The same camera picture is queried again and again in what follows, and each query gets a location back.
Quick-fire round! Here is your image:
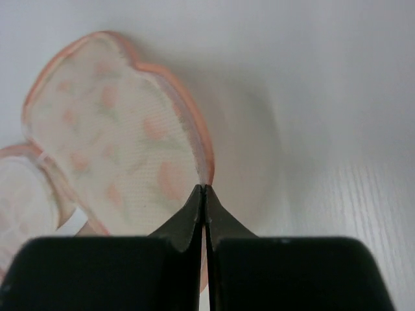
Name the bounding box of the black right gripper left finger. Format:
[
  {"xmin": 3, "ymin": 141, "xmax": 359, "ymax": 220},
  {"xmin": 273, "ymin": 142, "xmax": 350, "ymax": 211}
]
[{"xmin": 1, "ymin": 185, "xmax": 203, "ymax": 310}]

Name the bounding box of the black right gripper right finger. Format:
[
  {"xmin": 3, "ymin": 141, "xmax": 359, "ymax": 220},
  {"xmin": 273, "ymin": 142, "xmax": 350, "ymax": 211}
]
[{"xmin": 204, "ymin": 186, "xmax": 394, "ymax": 310}]

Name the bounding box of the floral mesh laundry bag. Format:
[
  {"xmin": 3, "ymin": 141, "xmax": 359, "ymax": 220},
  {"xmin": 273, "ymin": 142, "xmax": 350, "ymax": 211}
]
[{"xmin": 1, "ymin": 31, "xmax": 215, "ymax": 275}]

